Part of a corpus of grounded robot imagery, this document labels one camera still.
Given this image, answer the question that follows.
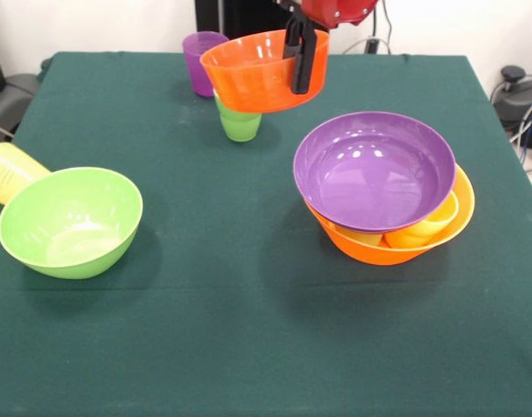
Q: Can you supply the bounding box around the orange-red bowl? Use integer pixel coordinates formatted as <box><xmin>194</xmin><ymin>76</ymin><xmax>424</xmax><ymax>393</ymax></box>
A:
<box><xmin>199</xmin><ymin>28</ymin><xmax>330</xmax><ymax>115</ymax></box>

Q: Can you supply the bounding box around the grey cable with plug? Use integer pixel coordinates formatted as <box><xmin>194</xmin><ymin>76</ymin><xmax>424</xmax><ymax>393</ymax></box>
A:
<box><xmin>342</xmin><ymin>36</ymin><xmax>393</xmax><ymax>56</ymax></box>

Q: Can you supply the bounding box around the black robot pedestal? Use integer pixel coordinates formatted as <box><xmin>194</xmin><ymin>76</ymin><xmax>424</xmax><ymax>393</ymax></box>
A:
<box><xmin>195</xmin><ymin>0</ymin><xmax>332</xmax><ymax>55</ymax></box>

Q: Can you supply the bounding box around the light green tapered cup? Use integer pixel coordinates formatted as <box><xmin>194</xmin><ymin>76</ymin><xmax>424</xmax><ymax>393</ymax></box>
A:
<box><xmin>335</xmin><ymin>225</ymin><xmax>384</xmax><ymax>247</ymax></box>

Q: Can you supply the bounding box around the green bowl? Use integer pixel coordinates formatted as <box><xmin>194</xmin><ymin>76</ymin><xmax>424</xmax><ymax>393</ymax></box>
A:
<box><xmin>0</xmin><ymin>167</ymin><xmax>144</xmax><ymax>280</ymax></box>

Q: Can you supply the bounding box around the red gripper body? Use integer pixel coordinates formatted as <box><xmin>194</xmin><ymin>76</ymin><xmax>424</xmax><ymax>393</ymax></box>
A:
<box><xmin>272</xmin><ymin>0</ymin><xmax>380</xmax><ymax>30</ymax></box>

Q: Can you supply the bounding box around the yellow tapered cup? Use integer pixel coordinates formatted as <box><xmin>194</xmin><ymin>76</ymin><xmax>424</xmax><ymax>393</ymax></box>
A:
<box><xmin>0</xmin><ymin>142</ymin><xmax>52</xmax><ymax>206</ymax></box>

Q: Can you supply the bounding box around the yellow-orange stepped cup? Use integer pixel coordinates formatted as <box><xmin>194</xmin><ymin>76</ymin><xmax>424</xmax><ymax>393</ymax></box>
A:
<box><xmin>383</xmin><ymin>190</ymin><xmax>461</xmax><ymax>249</ymax></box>

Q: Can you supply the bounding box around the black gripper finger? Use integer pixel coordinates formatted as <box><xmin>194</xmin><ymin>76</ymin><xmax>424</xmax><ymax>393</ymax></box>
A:
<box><xmin>282</xmin><ymin>15</ymin><xmax>303</xmax><ymax>61</ymax></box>
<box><xmin>290</xmin><ymin>21</ymin><xmax>318</xmax><ymax>96</ymax></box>

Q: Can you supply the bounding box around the large yellow-orange bowl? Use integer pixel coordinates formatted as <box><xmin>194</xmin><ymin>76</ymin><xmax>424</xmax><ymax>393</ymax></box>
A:
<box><xmin>304</xmin><ymin>164</ymin><xmax>476</xmax><ymax>267</ymax></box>

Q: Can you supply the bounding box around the grey office chair base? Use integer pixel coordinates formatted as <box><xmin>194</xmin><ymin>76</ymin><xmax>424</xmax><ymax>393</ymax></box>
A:
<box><xmin>0</xmin><ymin>34</ymin><xmax>41</xmax><ymax>140</ymax></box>

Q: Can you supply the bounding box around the blue and white cable bundle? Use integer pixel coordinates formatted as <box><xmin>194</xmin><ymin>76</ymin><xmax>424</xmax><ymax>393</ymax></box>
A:
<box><xmin>509</xmin><ymin>95</ymin><xmax>532</xmax><ymax>164</ymax></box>

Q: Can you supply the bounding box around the purple bowl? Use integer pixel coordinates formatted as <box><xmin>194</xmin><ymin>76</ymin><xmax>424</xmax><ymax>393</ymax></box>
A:
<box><xmin>292</xmin><ymin>111</ymin><xmax>457</xmax><ymax>233</ymax></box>

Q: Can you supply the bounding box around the green stepped cup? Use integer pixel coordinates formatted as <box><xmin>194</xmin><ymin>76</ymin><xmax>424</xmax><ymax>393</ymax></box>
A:
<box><xmin>212</xmin><ymin>89</ymin><xmax>263</xmax><ymax>143</ymax></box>

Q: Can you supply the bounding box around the dark green tablecloth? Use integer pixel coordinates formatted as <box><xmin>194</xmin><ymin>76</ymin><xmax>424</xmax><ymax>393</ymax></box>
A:
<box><xmin>0</xmin><ymin>50</ymin><xmax>532</xmax><ymax>417</ymax></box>

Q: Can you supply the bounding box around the purple cup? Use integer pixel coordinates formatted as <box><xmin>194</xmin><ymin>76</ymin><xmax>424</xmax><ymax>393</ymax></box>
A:
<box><xmin>181</xmin><ymin>30</ymin><xmax>230</xmax><ymax>98</ymax></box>

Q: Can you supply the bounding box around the black hanging cable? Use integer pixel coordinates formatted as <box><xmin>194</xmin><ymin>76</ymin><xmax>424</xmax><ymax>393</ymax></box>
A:
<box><xmin>381</xmin><ymin>0</ymin><xmax>396</xmax><ymax>56</ymax></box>

